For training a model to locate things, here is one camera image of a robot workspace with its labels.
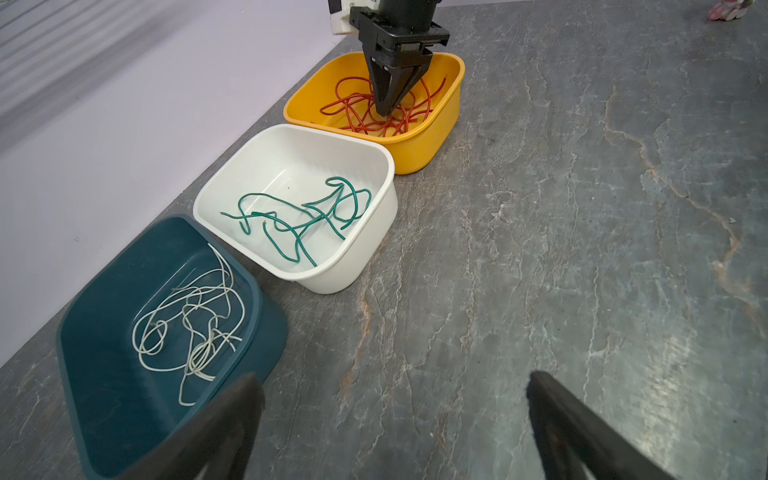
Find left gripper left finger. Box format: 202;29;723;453
121;373;265;480

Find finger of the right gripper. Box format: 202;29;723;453
392;50;433;108
367;56;397;117

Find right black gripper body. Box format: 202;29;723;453
349;0;450;66

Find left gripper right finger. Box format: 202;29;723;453
526;371;673;480

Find white cable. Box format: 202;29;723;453
131;242;247;407

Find green cable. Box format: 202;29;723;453
220;175;373;268

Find yellow plastic bin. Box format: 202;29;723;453
283;52;465;175

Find teal plastic bin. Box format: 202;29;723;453
57;216;288;479

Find white plastic bin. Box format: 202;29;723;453
193;124;398;294

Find pink green small toy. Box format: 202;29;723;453
707;0;755;22

